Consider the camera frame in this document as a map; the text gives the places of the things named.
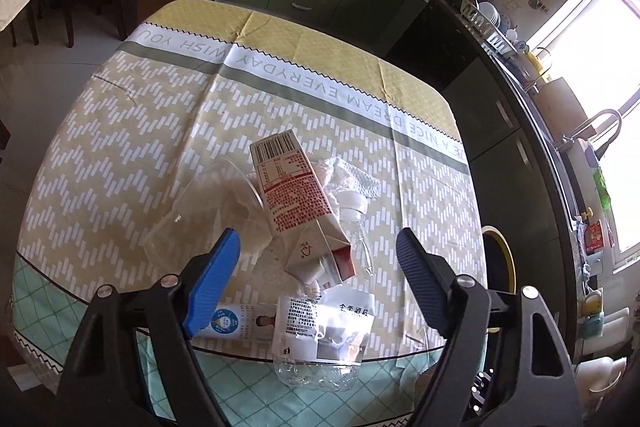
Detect white blue wrapper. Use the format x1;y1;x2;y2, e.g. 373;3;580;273
196;303;277;343

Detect clear plastic bottle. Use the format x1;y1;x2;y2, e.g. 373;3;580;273
271;191;374;391

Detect red white milk carton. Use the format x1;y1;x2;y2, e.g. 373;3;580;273
250;130;356;289

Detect yellow rimmed trash bin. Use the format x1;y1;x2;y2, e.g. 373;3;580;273
482;225;518;293

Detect green kitchen cabinets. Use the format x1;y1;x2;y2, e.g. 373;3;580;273
218;0;578;345

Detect chrome sink faucet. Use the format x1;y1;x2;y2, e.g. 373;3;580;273
553;108;623;159

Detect wooden cutting board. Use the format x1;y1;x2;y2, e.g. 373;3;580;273
533;77;587;141

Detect patterned tablecloth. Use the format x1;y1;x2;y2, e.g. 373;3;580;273
12;0;486;426

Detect dish rack with dishes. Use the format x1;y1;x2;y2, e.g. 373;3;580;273
460;0;518;57

